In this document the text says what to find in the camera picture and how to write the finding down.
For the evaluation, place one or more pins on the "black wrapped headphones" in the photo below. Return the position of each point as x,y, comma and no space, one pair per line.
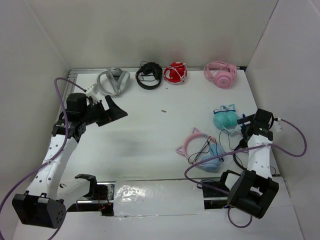
149,72

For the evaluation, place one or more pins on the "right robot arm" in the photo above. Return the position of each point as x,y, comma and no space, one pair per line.
254,189

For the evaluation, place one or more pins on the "red white headphones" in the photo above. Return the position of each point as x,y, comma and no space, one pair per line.
175,73

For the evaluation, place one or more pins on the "pink blue cat-ear headphones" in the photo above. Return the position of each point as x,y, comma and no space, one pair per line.
204,157

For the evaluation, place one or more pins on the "grey white headphones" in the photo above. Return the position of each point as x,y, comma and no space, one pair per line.
118,79

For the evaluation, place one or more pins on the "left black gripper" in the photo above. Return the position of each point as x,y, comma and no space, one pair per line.
108,116

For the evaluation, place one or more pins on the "black wired headphones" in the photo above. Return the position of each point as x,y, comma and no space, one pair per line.
237,160

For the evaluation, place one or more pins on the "teal headphones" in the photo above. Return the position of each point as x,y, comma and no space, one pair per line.
226,118

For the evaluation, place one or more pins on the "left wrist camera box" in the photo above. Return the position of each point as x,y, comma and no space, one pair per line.
92,92

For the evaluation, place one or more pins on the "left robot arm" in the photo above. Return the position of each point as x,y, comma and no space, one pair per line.
47,199

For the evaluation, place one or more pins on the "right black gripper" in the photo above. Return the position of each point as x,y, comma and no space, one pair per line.
245,120

